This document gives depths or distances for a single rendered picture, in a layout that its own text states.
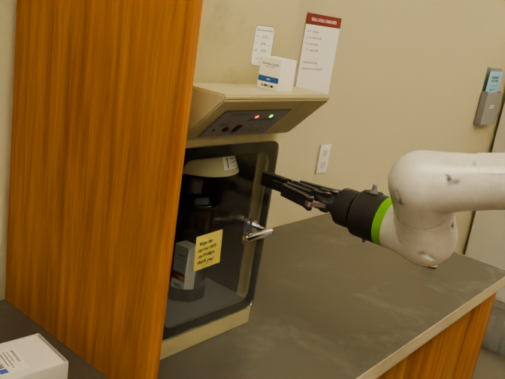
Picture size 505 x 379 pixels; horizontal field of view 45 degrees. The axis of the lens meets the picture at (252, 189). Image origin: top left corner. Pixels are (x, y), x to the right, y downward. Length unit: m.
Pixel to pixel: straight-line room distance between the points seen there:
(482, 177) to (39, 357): 0.84
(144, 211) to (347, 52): 1.44
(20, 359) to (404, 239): 0.73
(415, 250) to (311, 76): 1.18
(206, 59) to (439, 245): 0.52
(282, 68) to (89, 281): 0.55
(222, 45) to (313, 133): 1.15
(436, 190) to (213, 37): 0.48
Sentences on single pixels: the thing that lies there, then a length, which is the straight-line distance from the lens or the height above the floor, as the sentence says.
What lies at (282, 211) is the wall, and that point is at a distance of 2.23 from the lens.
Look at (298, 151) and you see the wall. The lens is 2.21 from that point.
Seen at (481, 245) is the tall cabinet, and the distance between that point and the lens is 4.18.
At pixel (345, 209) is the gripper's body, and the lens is 1.17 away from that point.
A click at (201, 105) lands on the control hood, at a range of 1.05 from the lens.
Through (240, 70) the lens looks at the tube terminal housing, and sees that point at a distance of 1.20.
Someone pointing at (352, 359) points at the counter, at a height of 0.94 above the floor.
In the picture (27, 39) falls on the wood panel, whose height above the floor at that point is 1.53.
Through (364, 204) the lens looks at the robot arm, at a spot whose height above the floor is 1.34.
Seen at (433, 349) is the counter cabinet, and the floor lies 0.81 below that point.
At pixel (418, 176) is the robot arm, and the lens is 0.99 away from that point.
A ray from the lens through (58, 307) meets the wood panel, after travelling 1.33.
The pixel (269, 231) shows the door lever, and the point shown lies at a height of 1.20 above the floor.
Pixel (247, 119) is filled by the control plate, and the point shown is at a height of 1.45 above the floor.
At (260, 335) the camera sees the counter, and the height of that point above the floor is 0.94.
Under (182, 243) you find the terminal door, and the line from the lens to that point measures 1.19.
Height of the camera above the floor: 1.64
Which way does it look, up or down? 16 degrees down
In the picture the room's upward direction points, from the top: 9 degrees clockwise
